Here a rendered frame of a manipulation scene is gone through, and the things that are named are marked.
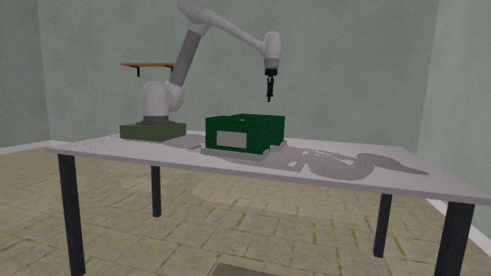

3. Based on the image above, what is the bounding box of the green bottle crate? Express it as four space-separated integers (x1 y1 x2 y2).
206 116 272 155
237 113 285 146

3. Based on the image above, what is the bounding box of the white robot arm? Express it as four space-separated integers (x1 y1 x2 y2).
136 0 282 126

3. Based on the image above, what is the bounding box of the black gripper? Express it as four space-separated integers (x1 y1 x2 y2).
265 68 277 107

